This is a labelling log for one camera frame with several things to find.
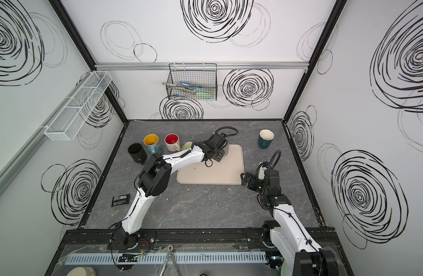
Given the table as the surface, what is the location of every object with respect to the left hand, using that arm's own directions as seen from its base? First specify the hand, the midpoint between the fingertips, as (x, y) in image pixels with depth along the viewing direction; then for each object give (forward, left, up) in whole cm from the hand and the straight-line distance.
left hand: (218, 151), depth 99 cm
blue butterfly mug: (-1, +36, +6) cm, 37 cm away
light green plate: (-54, -26, -1) cm, 60 cm away
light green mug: (-1, +18, +6) cm, 19 cm away
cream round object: (-56, +49, +2) cm, 74 cm away
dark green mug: (+5, -27, +7) cm, 28 cm away
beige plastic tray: (-9, -6, -6) cm, 12 cm away
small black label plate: (-28, +48, -4) cm, 56 cm away
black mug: (-4, +45, +3) cm, 46 cm away
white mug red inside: (+7, +28, -1) cm, 29 cm away
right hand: (-18, -14, +3) cm, 23 cm away
